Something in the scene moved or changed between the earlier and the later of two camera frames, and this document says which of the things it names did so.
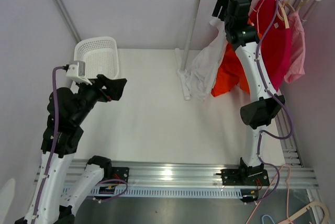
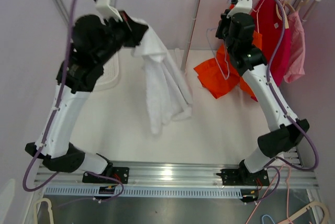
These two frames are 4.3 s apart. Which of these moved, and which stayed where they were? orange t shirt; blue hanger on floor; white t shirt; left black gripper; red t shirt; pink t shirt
Moved: white t shirt; left black gripper
Stayed: red t shirt; pink t shirt; orange t shirt; blue hanger on floor
